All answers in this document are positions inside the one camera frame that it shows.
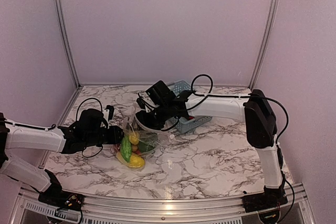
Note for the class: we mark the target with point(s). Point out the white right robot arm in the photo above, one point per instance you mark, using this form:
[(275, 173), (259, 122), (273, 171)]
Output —
[(253, 110)]

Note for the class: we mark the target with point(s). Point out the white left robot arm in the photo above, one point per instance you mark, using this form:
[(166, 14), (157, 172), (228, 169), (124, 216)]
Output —
[(91, 129)]

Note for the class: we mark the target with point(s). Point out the right aluminium corner post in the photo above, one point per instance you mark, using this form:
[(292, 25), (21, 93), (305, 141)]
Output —
[(264, 43)]

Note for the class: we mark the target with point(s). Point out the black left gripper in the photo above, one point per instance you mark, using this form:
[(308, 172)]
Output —
[(115, 138)]

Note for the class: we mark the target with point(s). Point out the green fake leafy vegetable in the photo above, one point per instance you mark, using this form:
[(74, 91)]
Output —
[(147, 143)]

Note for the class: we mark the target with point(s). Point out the clear zip top bag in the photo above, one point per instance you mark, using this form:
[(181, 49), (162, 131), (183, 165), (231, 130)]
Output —
[(130, 124)]

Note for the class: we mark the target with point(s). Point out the aluminium corner post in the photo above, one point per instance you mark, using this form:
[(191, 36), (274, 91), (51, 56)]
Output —
[(264, 43), (66, 43)]

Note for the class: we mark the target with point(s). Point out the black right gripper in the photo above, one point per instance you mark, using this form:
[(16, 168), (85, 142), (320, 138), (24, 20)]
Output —
[(140, 118)]

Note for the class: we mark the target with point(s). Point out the left aluminium corner post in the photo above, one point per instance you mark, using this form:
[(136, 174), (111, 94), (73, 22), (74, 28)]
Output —
[(66, 43)]

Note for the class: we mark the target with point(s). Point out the small yellow fake corn cob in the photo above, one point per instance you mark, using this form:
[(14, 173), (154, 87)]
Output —
[(136, 161)]

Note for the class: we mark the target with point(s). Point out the aluminium front rail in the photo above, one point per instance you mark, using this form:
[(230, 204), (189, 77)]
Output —
[(104, 209)]

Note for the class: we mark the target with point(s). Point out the red fake grape bunch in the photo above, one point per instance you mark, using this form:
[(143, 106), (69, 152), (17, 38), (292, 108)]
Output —
[(134, 149)]

